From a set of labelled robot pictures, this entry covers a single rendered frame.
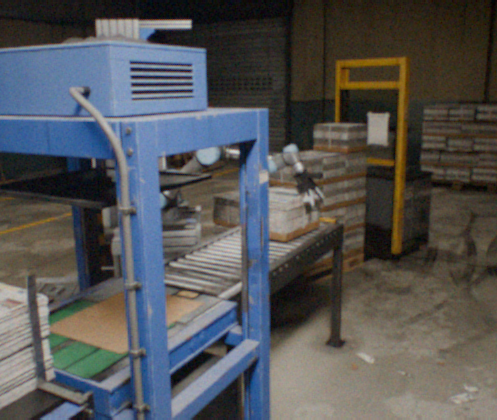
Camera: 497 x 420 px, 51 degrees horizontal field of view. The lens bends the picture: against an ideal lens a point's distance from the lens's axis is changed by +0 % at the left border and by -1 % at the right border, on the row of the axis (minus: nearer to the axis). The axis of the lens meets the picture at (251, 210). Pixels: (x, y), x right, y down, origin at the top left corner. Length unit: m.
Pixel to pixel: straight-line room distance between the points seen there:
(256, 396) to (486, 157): 6.98
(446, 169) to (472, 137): 0.62
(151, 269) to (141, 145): 0.32
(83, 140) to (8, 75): 0.47
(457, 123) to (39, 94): 7.51
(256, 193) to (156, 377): 0.71
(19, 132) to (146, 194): 0.46
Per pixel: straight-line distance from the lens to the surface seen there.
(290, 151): 2.92
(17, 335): 1.59
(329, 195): 4.42
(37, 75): 1.73
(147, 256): 1.38
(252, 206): 1.85
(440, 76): 10.36
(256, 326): 2.00
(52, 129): 1.52
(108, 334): 1.93
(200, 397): 1.74
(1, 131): 1.69
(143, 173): 1.33
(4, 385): 1.62
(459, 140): 8.69
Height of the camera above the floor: 1.63
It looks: 13 degrees down
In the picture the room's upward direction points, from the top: 1 degrees counter-clockwise
